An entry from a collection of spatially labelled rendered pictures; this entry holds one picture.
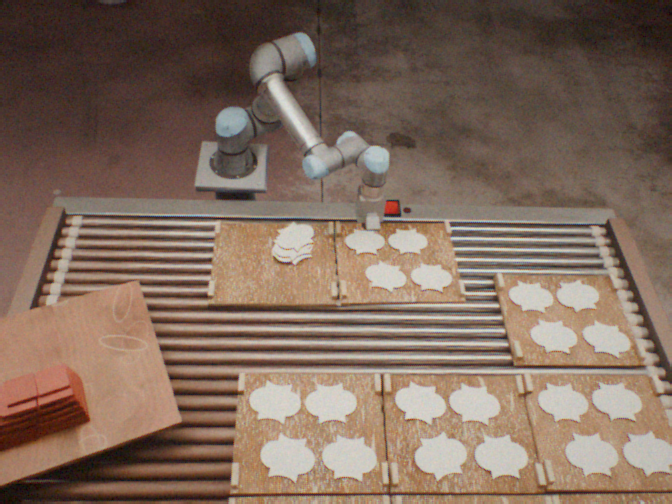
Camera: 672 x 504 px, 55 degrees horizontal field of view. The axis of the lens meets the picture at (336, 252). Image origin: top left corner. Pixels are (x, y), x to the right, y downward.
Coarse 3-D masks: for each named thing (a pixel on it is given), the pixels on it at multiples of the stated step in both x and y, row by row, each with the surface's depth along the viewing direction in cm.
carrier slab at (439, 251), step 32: (352, 224) 232; (384, 224) 233; (416, 224) 234; (352, 256) 222; (384, 256) 223; (416, 256) 224; (448, 256) 225; (352, 288) 213; (416, 288) 214; (448, 288) 215
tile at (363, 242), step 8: (360, 232) 228; (368, 232) 228; (352, 240) 225; (360, 240) 225; (368, 240) 226; (376, 240) 226; (352, 248) 223; (360, 248) 223; (368, 248) 223; (376, 248) 223
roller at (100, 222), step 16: (80, 224) 227; (96, 224) 228; (112, 224) 228; (128, 224) 228; (144, 224) 229; (160, 224) 229; (176, 224) 229; (192, 224) 230; (208, 224) 230; (464, 224) 238
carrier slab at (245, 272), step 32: (224, 224) 228; (256, 224) 229; (288, 224) 230; (320, 224) 231; (224, 256) 218; (256, 256) 219; (320, 256) 221; (224, 288) 209; (256, 288) 210; (288, 288) 211; (320, 288) 212
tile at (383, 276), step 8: (384, 264) 219; (368, 272) 216; (376, 272) 216; (384, 272) 217; (392, 272) 217; (400, 272) 217; (368, 280) 215; (376, 280) 214; (384, 280) 214; (392, 280) 215; (400, 280) 215; (384, 288) 213; (392, 288) 212
